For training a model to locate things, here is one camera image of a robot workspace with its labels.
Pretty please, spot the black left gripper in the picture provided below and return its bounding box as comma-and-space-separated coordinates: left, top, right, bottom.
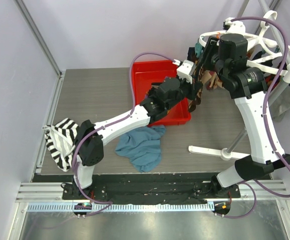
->
166, 75, 203, 112

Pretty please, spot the brown yellow argyle sock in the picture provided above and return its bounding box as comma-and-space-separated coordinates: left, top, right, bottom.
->
188, 58, 205, 113

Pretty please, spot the black striped cuff sock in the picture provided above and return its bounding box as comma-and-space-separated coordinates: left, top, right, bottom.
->
145, 82, 162, 98

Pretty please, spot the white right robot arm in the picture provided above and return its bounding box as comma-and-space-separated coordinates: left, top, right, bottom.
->
200, 33, 290, 198

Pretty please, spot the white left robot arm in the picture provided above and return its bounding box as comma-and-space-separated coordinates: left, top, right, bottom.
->
72, 76, 203, 200

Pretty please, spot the white round sock hanger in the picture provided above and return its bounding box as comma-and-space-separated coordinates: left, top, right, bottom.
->
198, 10, 290, 74

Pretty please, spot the navy sock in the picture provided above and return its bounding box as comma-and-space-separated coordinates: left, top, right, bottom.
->
187, 47, 197, 62

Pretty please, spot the red plastic bin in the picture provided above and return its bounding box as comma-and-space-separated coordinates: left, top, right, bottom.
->
132, 60, 191, 126

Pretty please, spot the grey metal stand pole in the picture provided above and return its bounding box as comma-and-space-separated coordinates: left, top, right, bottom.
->
224, 0, 290, 156

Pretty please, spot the blue t-shirt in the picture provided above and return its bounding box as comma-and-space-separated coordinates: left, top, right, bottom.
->
115, 125, 166, 173

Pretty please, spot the white stand base foot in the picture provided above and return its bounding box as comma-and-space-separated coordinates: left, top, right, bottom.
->
188, 145, 248, 161

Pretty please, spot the grey sock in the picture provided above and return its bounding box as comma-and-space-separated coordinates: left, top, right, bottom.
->
268, 82, 290, 122

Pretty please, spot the black white striped cloth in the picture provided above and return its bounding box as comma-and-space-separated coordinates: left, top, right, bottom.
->
42, 118, 79, 172

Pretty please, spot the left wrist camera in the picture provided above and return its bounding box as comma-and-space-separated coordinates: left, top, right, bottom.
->
173, 59, 196, 84

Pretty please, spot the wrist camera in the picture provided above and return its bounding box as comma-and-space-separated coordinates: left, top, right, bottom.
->
173, 59, 196, 84
223, 17, 246, 35

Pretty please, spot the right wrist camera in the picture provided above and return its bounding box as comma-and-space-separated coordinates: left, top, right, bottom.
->
223, 17, 246, 35

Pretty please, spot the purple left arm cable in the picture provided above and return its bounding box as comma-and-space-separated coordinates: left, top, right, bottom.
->
71, 51, 178, 216

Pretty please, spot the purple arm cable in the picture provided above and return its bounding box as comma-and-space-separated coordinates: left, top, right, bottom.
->
71, 51, 178, 216
231, 16, 290, 200

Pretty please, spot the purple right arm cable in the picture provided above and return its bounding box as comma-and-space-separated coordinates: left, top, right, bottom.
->
231, 16, 290, 200

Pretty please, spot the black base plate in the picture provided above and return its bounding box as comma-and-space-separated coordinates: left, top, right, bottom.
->
61, 172, 240, 205

